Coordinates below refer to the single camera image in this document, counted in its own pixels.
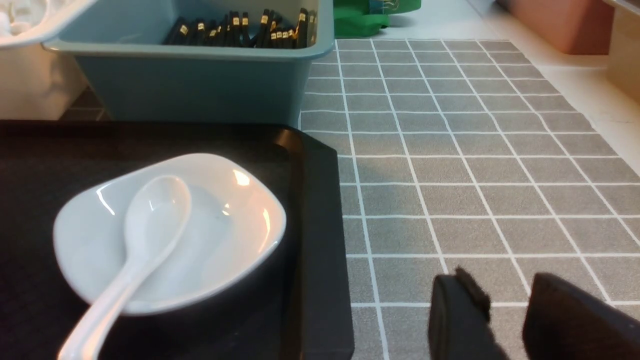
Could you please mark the teal plastic chopstick bin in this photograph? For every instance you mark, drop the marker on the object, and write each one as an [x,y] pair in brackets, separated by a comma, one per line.
[117,45]

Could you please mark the black chopsticks bundle gold bands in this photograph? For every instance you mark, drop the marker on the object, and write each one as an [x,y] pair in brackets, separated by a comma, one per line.
[233,31]

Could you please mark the green cloth bag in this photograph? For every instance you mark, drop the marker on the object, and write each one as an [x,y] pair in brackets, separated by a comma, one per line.
[355,19]

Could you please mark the small white square dish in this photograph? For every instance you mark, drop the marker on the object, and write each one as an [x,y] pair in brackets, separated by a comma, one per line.
[235,225]

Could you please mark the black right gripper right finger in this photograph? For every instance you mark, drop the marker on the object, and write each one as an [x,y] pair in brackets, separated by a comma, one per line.
[564,322]

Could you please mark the black plastic serving tray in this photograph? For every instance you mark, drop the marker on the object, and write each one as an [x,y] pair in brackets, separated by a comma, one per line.
[295,306]

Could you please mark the grey grid table mat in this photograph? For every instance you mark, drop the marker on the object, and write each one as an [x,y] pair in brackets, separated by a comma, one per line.
[449,154]

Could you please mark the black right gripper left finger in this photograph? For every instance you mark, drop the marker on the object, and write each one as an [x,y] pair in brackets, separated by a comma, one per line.
[459,320]

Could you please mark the white plastic spoon bin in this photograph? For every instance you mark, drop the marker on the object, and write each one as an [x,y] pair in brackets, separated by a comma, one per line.
[35,83]

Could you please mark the white ceramic soup spoon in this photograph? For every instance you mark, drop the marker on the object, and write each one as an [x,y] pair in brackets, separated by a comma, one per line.
[153,224]

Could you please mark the pink plastic bin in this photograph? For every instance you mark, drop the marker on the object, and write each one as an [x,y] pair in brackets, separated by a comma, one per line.
[573,27]

